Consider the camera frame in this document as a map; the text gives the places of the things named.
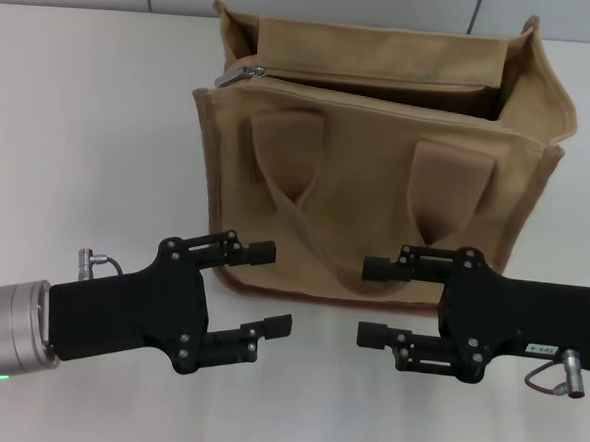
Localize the grey right gripper cable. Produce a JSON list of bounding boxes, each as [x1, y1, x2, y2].
[[523, 344, 590, 400]]

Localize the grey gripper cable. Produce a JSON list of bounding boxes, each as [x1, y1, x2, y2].
[[523, 344, 590, 400], [74, 248, 127, 277]]

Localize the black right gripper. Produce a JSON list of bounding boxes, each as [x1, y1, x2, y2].
[[354, 240, 590, 391]]

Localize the grey left gripper cable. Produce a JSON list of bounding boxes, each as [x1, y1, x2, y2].
[[74, 248, 127, 277]]

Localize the khaki canvas food bag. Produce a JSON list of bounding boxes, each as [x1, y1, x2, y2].
[[178, 0, 588, 319]]

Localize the silver metal zipper pull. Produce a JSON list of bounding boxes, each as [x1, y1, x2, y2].
[[214, 63, 268, 91]]

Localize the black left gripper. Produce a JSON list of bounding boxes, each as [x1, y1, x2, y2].
[[44, 219, 300, 382]]

